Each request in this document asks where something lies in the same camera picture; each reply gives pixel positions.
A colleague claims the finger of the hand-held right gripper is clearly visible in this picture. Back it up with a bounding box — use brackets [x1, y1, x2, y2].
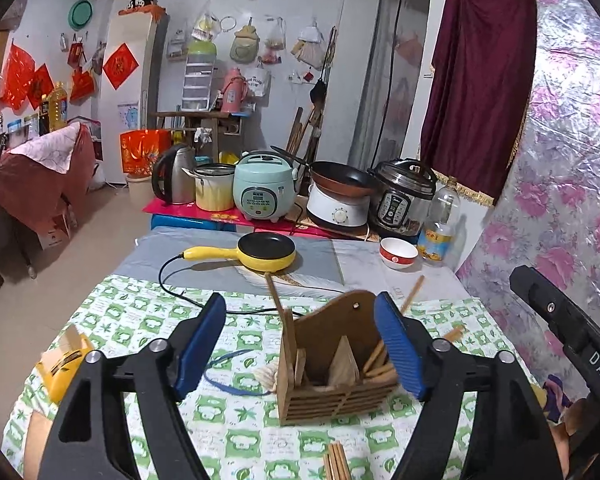
[510, 265, 600, 361]

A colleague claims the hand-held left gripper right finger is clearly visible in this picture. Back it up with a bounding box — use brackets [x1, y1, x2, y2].
[373, 291, 567, 480]

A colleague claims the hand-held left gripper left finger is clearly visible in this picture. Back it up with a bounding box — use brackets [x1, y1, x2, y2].
[37, 292, 227, 480]

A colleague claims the wooden chopstick holder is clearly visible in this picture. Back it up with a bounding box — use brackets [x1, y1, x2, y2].
[275, 290, 401, 427]

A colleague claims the bundle of wooden chopsticks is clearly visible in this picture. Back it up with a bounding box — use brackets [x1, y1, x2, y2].
[322, 441, 353, 480]

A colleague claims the purple cloth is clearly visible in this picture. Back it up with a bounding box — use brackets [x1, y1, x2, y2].
[544, 379, 575, 412]

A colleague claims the green checkered tablecloth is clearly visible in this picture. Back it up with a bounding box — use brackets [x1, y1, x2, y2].
[2, 275, 546, 480]

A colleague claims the white printed cloth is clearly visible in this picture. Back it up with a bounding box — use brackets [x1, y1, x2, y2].
[330, 239, 473, 302]

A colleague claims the red and white bowl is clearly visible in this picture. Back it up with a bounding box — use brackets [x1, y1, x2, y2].
[378, 237, 420, 272]

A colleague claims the grey cloth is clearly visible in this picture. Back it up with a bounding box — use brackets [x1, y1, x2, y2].
[115, 226, 346, 292]

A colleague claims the yellow electric frying pan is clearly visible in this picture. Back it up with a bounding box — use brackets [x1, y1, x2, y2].
[182, 232, 297, 272]

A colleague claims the clear plastic oil bottle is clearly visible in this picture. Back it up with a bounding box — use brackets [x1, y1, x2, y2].
[417, 176, 462, 267]

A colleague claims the blue board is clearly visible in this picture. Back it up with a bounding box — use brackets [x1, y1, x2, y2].
[150, 214, 246, 235]

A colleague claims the red mat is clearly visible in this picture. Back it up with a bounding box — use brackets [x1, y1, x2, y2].
[142, 195, 306, 231]

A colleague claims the black electric pressure cooker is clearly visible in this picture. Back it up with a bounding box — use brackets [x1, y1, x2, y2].
[367, 157, 438, 238]

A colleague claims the yellow tissue box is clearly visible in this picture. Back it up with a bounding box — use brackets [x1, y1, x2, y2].
[34, 327, 98, 406]

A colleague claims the white electric cooker base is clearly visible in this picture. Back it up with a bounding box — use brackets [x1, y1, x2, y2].
[306, 182, 372, 231]

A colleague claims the cream slow cooker pot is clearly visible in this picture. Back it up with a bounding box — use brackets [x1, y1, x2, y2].
[181, 161, 238, 212]

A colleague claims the green rice cooker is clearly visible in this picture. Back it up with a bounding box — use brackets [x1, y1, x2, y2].
[232, 150, 301, 223]

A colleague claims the steel electric kettle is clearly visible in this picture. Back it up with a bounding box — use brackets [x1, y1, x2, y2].
[151, 143, 197, 206]

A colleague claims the beige waste bin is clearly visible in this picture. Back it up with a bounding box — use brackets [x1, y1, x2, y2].
[125, 172, 154, 207]

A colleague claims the brown frying pan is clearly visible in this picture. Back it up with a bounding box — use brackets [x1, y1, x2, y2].
[270, 145, 381, 192]

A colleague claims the cardboard box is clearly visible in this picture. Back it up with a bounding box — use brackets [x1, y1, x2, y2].
[37, 210, 78, 251]

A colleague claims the red gift bag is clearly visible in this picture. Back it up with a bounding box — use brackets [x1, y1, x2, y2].
[120, 129, 173, 175]

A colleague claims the dark red curtain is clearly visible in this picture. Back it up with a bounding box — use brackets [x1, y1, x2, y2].
[420, 0, 538, 207]

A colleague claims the wooden side table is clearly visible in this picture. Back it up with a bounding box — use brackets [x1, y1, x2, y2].
[149, 109, 248, 161]

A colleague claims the red plastic covered furniture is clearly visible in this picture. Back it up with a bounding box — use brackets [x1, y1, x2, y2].
[0, 122, 96, 233]

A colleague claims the small paper notice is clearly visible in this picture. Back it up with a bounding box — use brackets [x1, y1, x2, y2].
[117, 102, 140, 131]

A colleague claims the white patterned cloth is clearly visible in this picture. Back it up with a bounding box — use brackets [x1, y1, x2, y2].
[5, 122, 81, 173]

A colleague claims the pink thermos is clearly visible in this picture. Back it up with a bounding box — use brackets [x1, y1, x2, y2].
[220, 66, 248, 115]

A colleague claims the grey sliding door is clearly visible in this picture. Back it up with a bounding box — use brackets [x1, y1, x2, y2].
[347, 0, 431, 171]

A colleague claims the plastic drawer tower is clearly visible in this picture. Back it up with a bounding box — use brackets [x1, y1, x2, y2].
[181, 40, 218, 111]

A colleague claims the white tote bag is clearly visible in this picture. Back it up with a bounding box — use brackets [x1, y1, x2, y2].
[242, 62, 272, 97]

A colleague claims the yellow cooking oil jug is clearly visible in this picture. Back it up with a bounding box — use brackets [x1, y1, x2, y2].
[46, 81, 70, 131]

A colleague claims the red diamond paper on refrigerator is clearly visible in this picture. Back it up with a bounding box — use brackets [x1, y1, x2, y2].
[102, 43, 141, 91]

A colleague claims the small red diamond paper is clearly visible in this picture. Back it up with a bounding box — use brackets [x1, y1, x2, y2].
[27, 63, 56, 106]

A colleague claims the clear plastic bag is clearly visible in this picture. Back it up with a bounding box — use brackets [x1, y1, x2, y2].
[262, 16, 287, 64]

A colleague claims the hanging bag of beige goods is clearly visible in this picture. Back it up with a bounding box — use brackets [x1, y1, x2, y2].
[291, 19, 326, 67]

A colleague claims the plastic bag with yellow contents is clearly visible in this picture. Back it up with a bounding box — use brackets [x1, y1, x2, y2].
[190, 0, 220, 43]

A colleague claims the white refrigerator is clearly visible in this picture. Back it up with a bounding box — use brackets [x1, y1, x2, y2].
[100, 7, 170, 186]

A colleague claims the green round basin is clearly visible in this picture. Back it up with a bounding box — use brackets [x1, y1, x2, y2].
[68, 0, 94, 31]

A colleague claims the blue cable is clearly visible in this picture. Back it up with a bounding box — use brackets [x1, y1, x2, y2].
[202, 347, 272, 397]

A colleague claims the black power cord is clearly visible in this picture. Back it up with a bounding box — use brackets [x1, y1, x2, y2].
[159, 254, 283, 317]

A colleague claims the floral plastic wall sheet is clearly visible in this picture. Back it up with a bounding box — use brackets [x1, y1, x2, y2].
[455, 0, 600, 411]

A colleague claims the red paper wall decoration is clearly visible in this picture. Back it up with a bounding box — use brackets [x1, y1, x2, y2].
[2, 42, 37, 111]

